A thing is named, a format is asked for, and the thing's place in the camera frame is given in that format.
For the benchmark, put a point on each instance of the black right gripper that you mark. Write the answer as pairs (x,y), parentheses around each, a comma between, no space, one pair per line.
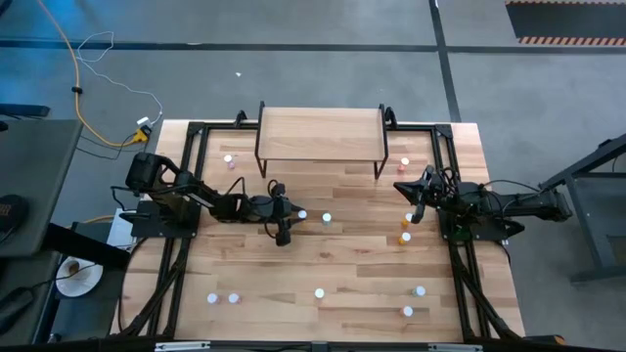
(437,198)

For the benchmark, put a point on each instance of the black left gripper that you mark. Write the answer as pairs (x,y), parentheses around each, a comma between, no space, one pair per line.
(281,217)

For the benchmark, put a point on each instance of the orange pill bottle white cap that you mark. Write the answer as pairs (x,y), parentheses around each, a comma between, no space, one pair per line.
(409,217)
(405,237)
(302,214)

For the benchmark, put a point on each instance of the teal pill bottle white cap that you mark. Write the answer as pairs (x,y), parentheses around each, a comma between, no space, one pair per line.
(419,291)
(326,217)

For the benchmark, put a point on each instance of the coral pill bottle white cap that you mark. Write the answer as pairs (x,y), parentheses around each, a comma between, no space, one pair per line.
(319,293)
(404,162)
(407,311)

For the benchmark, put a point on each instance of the pink pill bottle white cap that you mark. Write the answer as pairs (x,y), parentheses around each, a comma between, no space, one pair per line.
(212,298)
(234,298)
(228,160)

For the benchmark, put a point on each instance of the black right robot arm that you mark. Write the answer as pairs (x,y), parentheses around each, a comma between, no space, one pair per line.
(538,203)

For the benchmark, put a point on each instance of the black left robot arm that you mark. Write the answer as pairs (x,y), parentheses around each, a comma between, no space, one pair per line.
(147,171)

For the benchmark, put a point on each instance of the black clamp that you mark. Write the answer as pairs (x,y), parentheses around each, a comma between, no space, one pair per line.
(390,117)
(240,118)

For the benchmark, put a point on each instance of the yellow power plug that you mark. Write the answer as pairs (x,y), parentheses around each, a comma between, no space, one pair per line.
(142,135)

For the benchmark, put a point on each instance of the white paper sheet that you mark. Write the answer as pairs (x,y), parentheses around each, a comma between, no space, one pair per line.
(117,234)

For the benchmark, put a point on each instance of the white charger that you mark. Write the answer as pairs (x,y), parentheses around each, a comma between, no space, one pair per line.
(143,120)

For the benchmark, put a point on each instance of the black and orange tool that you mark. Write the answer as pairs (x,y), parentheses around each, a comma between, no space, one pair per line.
(545,339)

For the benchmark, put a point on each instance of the black beam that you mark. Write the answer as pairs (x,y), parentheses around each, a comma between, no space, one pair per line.
(83,244)

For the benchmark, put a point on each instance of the white bowl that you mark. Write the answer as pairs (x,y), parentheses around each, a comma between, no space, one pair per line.
(85,286)

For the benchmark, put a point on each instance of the black mat striped edge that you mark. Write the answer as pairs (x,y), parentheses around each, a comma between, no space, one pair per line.
(562,19)

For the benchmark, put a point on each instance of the dark grey desk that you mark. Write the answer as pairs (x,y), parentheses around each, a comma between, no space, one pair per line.
(34,161)

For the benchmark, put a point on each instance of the black round speaker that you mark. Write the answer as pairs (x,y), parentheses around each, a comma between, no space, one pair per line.
(10,212)

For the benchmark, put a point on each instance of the black flat bar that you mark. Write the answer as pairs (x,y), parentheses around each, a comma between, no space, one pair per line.
(24,110)

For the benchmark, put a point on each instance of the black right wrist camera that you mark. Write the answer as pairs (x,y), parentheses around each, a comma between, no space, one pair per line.
(430,172)

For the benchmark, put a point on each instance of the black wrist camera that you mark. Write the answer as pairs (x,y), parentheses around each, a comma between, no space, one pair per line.
(430,172)
(278,190)

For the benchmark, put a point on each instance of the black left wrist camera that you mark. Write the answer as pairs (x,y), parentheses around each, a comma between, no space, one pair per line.
(278,190)

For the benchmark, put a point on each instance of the black aluminium rig frame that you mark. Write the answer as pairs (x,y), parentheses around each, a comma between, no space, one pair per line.
(445,131)

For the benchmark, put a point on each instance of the wooden shelf black metal frame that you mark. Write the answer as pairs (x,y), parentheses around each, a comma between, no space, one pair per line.
(318,134)

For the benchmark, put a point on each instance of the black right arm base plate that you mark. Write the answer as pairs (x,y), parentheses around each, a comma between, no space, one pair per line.
(489,233)

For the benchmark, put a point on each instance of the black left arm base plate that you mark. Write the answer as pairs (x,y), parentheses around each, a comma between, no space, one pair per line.
(147,227)

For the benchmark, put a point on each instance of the silver aluminium bracket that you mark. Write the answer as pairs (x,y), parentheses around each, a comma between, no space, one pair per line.
(455,347)
(181,346)

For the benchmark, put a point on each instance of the dark metal desk frame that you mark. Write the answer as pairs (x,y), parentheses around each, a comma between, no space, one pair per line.
(582,230)

